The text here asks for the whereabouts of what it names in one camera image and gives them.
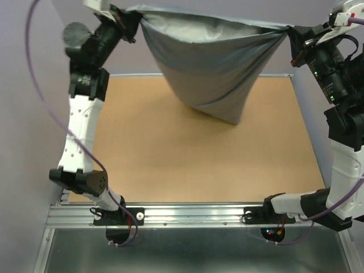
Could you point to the metal front panel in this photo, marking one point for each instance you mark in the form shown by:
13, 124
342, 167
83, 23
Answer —
196, 250

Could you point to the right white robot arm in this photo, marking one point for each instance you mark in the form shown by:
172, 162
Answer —
338, 205

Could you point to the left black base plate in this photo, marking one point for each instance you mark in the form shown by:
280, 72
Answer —
116, 218

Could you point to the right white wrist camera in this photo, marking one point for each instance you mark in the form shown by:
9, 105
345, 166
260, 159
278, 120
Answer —
344, 17

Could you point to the grey pillowcase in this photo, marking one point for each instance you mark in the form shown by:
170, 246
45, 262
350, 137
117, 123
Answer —
210, 62

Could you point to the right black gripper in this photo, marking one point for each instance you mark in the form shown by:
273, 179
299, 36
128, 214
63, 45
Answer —
306, 41

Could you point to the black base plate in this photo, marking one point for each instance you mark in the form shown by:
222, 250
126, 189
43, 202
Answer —
116, 218
256, 215

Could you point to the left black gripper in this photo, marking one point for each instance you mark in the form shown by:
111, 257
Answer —
126, 22

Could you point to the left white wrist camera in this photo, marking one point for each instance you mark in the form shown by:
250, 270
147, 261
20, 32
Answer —
100, 7

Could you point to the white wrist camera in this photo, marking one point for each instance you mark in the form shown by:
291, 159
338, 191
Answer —
100, 7
344, 17

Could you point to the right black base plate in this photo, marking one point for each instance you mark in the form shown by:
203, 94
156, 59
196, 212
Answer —
256, 215

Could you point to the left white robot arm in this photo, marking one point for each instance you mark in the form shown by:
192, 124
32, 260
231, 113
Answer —
87, 52

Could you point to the aluminium frame rail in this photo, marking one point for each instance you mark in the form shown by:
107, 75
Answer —
158, 216

